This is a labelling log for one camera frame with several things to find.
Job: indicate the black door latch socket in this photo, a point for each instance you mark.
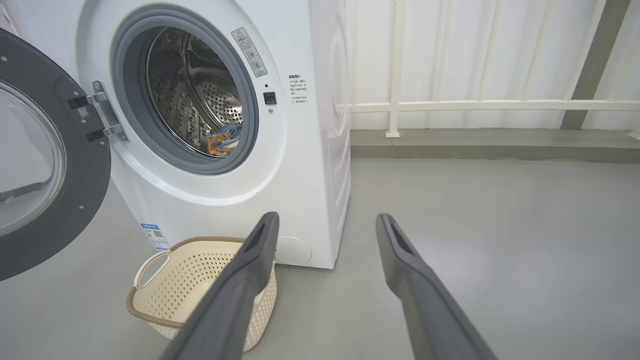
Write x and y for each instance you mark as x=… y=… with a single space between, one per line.
x=270 y=98

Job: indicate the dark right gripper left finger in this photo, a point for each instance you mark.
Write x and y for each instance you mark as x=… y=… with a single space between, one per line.
x=235 y=310

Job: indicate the grey rubber door gasket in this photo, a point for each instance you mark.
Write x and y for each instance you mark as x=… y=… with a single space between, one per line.
x=130 y=100

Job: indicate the round white filter cover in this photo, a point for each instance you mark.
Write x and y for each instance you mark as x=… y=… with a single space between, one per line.
x=295 y=250

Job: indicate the grey building pillar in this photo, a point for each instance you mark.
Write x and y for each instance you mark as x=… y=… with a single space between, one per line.
x=592 y=65

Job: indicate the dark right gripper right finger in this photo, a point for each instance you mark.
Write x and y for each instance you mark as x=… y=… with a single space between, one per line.
x=425 y=310

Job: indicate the dark round glass door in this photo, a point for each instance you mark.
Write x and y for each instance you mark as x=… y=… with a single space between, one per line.
x=90 y=165

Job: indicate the steel perforated washing drum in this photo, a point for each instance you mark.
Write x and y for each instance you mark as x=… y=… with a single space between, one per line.
x=200 y=100

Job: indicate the grey warning sticker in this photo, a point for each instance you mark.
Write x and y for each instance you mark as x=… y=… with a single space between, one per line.
x=249 y=52

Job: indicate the white front-load washing machine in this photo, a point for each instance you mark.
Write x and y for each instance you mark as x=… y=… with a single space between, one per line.
x=310 y=200

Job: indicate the chrome door hinge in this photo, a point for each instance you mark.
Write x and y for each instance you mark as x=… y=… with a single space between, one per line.
x=107 y=112

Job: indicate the blue energy label sticker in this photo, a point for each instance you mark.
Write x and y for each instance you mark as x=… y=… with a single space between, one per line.
x=156 y=237

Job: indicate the white metal railing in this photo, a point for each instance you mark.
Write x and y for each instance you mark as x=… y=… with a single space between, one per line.
x=397 y=60

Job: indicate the cream perforated laundry basket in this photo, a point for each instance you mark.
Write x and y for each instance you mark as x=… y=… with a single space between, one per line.
x=180 y=285

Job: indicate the blue cartoon print garment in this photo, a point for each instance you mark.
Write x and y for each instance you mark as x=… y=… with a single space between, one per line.
x=225 y=142

